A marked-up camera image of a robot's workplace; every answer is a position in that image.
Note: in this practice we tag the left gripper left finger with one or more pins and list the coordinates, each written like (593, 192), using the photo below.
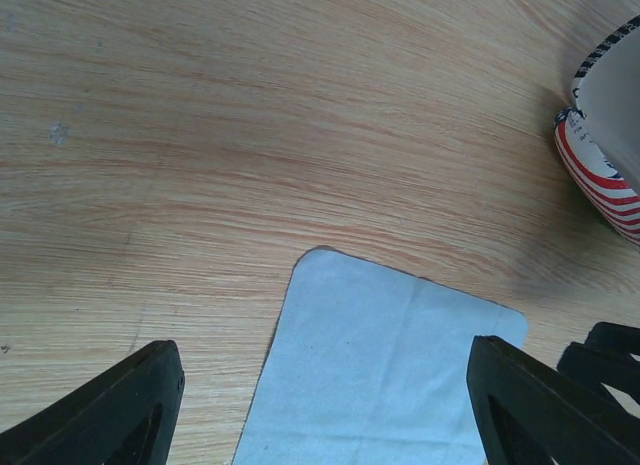
(125, 415)

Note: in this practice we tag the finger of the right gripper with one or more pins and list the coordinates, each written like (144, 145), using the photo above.
(606, 359)

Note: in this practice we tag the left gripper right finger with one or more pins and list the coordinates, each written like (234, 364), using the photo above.
(528, 413)

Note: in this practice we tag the blue cleaning cloth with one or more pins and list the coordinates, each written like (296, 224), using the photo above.
(368, 366)

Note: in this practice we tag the american flag glasses case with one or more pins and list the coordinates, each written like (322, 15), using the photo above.
(597, 136)

